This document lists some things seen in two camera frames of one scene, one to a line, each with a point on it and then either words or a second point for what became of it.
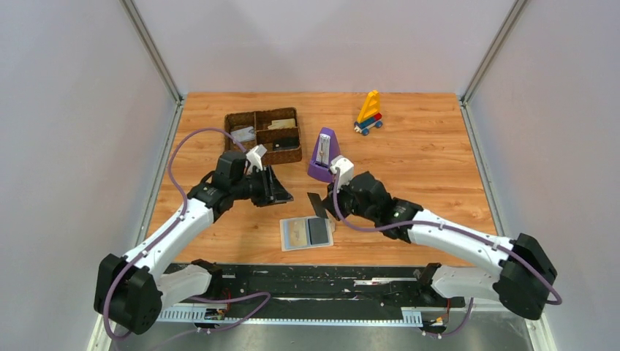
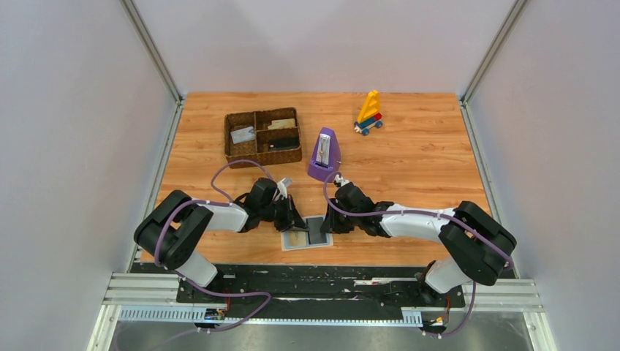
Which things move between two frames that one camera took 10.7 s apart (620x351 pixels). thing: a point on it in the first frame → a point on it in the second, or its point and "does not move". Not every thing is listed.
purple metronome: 326,148 does not move
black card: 318,231 does not move
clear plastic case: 306,232 does not move
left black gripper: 267,186 → 289,216
